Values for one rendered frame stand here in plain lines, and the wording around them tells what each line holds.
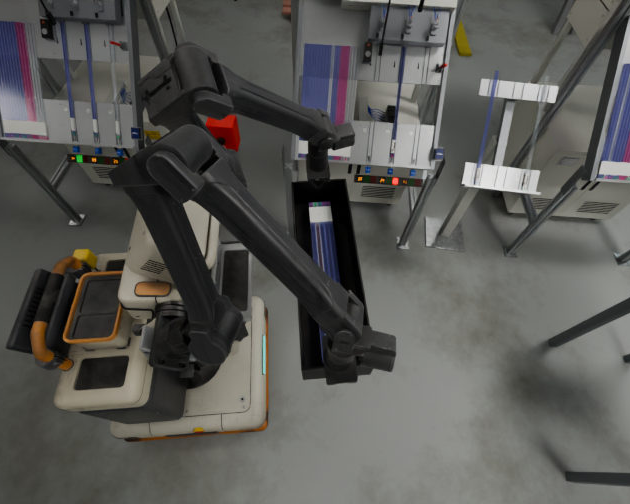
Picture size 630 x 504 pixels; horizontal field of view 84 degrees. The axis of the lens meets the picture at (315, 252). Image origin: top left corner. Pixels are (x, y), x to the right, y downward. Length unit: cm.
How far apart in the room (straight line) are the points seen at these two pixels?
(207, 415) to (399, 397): 96
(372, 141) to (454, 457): 158
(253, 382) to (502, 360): 137
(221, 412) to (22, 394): 112
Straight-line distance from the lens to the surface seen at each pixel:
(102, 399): 130
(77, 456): 222
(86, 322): 129
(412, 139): 183
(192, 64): 65
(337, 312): 58
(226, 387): 173
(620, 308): 207
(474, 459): 211
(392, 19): 186
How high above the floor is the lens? 194
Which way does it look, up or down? 58 degrees down
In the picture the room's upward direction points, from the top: 3 degrees clockwise
